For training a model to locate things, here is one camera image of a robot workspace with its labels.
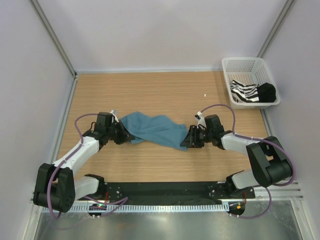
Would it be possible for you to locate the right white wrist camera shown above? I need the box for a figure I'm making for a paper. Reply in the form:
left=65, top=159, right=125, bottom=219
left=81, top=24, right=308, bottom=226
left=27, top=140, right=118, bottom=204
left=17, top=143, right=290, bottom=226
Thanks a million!
left=195, top=111, right=207, bottom=130

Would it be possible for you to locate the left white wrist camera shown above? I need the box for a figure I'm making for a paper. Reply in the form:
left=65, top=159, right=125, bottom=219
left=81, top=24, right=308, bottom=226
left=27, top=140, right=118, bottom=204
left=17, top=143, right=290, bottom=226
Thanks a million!
left=110, top=109, right=120, bottom=123

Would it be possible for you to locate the teal tank top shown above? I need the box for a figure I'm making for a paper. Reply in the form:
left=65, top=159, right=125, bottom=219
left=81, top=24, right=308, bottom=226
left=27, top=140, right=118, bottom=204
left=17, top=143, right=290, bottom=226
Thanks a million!
left=121, top=111, right=188, bottom=151

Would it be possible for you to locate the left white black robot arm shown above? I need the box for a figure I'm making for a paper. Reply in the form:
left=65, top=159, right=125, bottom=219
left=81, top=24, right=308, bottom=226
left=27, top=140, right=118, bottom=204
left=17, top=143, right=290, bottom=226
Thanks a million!
left=32, top=111, right=135, bottom=213

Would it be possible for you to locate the white plastic basket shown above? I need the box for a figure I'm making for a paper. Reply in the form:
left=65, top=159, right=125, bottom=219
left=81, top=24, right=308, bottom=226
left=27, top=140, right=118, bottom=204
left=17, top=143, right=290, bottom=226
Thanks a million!
left=221, top=57, right=281, bottom=109

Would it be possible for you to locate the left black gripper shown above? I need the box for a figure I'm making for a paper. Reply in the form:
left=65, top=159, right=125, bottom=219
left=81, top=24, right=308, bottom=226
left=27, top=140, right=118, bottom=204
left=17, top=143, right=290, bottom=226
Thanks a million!
left=106, top=119, right=135, bottom=145

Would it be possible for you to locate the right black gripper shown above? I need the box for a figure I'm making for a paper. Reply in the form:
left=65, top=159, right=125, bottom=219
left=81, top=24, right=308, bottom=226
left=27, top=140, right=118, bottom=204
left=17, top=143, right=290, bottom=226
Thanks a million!
left=180, top=125, right=213, bottom=149

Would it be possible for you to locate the black white striped tank top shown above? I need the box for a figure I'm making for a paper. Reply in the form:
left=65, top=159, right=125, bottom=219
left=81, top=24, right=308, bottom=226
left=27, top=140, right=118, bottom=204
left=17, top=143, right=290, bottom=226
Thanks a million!
left=230, top=79, right=260, bottom=103

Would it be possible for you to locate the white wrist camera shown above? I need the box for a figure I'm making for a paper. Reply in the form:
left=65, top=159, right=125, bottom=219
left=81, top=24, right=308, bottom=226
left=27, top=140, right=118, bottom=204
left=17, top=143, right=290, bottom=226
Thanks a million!
left=195, top=111, right=207, bottom=130
left=110, top=109, right=120, bottom=123

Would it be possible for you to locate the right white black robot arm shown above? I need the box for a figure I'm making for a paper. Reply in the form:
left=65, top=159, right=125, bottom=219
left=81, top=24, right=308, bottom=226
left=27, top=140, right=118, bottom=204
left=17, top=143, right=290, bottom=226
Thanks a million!
left=180, top=112, right=295, bottom=198

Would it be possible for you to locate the white slotted cable duct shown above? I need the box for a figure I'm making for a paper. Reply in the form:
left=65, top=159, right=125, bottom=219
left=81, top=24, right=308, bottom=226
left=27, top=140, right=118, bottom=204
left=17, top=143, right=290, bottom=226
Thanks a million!
left=68, top=202, right=229, bottom=213

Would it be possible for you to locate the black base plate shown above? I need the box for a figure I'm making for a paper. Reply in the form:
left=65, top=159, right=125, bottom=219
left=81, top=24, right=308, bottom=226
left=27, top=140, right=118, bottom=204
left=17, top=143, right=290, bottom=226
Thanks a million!
left=90, top=181, right=256, bottom=206

